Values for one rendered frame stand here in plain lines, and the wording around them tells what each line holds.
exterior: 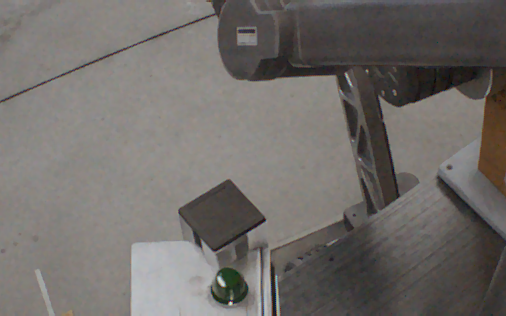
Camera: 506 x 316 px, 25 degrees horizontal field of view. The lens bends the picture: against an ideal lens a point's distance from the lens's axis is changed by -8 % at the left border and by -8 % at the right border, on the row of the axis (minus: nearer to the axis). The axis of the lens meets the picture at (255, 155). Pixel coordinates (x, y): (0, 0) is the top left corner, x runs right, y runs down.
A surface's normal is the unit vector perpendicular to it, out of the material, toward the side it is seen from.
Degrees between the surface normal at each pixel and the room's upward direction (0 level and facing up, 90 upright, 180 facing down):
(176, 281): 0
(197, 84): 0
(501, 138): 90
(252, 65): 67
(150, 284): 0
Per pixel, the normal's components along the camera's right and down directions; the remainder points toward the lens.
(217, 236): -0.07, -0.64
